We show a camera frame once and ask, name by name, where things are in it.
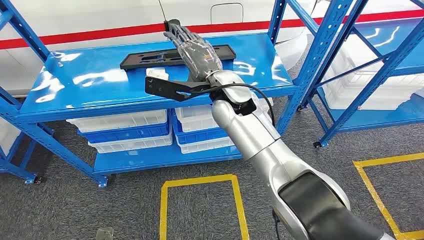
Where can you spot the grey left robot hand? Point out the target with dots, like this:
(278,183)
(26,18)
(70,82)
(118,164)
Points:
(104,233)

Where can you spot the black plastic plate holder part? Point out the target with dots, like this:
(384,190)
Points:
(132,63)

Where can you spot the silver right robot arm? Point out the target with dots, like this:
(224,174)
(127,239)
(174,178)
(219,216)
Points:
(258,139)

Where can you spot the white plastic crate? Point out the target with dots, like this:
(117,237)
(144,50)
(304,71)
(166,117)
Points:
(132,144)
(8,136)
(205,145)
(116,121)
(195,117)
(397,96)

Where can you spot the white car with red stripe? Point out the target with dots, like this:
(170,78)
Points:
(99,20)

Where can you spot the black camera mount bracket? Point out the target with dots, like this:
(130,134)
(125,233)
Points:
(172,88)

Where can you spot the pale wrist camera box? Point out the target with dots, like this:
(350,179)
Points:
(157,73)

